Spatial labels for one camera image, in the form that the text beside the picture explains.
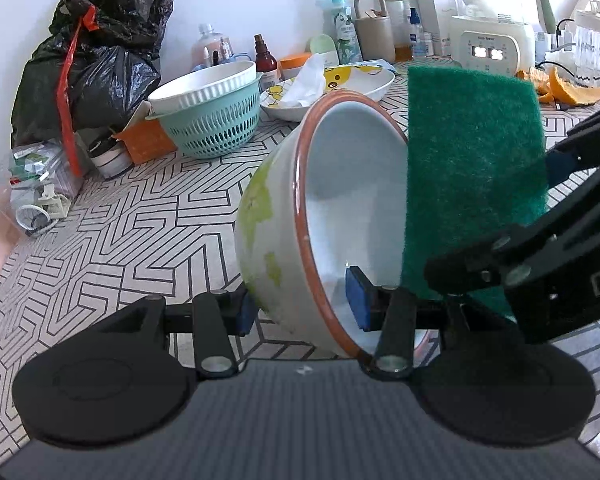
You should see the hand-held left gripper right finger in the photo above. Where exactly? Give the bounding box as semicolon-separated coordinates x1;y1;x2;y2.
345;266;486;380

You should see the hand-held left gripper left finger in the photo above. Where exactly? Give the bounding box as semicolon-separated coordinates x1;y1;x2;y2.
100;290;257;380

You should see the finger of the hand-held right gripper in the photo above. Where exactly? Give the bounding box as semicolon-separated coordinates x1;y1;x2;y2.
545;105;600;187
424;152;600;306

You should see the green scouring pad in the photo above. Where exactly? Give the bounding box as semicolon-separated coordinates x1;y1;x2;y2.
399;64;551;318

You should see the white bowl with brown rim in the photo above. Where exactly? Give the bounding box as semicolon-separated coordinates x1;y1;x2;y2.
235;89;431;361

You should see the white ribbed bowl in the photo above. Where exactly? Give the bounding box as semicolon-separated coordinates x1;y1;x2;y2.
147;60;258;117

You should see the large orange peel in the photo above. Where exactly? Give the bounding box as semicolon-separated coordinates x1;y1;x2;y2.
549;66;600;107

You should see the small orange peel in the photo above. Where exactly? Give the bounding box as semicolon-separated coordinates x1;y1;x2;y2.
516;66;556;105

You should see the clear ribbed container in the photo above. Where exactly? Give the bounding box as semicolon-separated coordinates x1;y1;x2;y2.
572;0;600;82

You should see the geometric patterned tablecloth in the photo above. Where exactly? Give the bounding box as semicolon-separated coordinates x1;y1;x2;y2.
0;57;600;466

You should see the white kettle base appliance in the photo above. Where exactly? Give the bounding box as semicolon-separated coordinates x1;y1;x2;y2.
449;15;537;75

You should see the teal plastic colander basket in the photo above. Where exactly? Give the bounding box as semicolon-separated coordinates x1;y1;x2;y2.
145;72;264;161

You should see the orange cardboard box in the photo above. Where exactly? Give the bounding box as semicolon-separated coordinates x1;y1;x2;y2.
111;114;179;167

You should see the small blue cap bottle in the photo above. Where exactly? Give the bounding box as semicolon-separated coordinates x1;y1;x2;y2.
408;7;427;59

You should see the white carton box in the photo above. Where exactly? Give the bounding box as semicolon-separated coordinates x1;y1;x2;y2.
411;0;457;57

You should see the black and white jar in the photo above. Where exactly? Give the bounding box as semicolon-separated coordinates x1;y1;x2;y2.
88;136;132;180

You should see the yellow cartoon printed plate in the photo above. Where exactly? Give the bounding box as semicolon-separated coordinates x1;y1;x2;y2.
259;61;397;122

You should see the white plastic clip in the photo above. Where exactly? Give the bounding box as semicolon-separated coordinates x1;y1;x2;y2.
36;184;74;222

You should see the white crumpled tissue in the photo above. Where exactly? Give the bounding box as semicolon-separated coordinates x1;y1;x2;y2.
279;52;327;109

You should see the gold cap clear bottle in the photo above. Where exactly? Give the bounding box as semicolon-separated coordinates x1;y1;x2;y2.
380;0;414;59

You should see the orange lid jar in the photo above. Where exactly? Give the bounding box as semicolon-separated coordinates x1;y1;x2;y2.
279;52;314;81

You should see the clear plastic bag of packets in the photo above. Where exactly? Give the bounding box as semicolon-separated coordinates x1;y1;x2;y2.
9;139;84;202

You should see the brown spray bottle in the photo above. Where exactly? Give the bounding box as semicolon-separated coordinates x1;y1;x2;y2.
252;34;282;92

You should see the green lid white jar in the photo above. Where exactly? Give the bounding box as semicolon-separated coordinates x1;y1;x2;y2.
308;34;339;67

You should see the blue desk organizer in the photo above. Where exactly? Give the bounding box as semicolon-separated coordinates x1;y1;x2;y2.
194;50;248;71

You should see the teal trigger spray bottle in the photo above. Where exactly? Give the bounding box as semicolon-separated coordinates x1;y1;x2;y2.
322;0;364;64

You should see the red plastic strip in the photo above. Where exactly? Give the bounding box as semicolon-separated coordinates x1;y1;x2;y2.
55;0;132;178

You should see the pink liquid bottle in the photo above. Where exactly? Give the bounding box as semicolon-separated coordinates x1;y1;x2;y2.
190;22;232;72

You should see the black garbage bag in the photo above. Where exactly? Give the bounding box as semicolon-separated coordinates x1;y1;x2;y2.
10;0;176;148

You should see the beige flask with handle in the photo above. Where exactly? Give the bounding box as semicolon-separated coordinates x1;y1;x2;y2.
353;0;397;64

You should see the round white ring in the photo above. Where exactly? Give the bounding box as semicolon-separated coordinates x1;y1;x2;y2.
14;204;54;237

